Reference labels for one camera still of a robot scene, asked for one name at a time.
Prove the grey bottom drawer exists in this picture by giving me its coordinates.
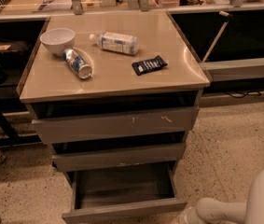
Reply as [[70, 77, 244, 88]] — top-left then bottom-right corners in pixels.
[[63, 163, 186, 224]]

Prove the grey drawer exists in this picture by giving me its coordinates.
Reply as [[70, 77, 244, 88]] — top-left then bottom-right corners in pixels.
[[63, 163, 186, 224], [52, 143, 186, 172], [32, 106, 199, 144]]

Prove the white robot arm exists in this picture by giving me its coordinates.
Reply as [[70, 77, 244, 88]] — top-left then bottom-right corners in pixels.
[[170, 170, 264, 224]]

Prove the grey top drawer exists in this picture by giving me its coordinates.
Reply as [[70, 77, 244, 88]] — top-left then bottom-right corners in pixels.
[[32, 106, 199, 144]]

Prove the grey middle drawer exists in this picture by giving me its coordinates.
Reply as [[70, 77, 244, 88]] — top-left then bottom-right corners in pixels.
[[52, 143, 186, 172]]

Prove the grey drawer cabinet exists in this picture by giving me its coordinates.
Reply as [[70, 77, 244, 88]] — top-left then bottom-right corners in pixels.
[[16, 10, 213, 185]]

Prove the dark blue snack packet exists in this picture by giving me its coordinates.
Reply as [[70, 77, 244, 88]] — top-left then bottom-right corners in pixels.
[[132, 55, 168, 76]]

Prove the blue white soda can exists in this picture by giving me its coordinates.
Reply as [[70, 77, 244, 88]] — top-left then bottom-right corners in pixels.
[[63, 49, 92, 79]]

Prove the clear plastic water bottle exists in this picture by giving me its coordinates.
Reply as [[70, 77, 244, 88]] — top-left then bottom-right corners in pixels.
[[89, 32, 138, 55]]

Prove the white bowl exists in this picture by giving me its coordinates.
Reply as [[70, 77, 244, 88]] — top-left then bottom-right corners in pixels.
[[40, 28, 76, 56]]

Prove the black cable on floor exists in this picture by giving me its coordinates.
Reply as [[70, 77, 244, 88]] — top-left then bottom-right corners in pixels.
[[224, 91, 262, 99]]

